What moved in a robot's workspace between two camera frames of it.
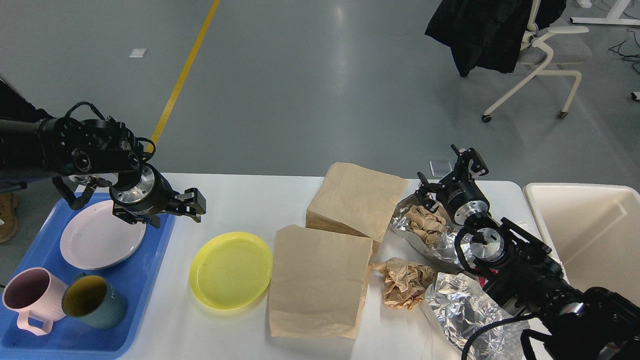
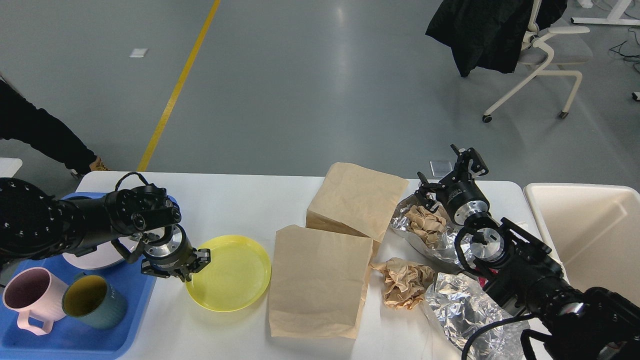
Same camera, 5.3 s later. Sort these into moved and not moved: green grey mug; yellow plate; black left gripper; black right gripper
Moved: black left gripper
Not moved: green grey mug; yellow plate; black right gripper
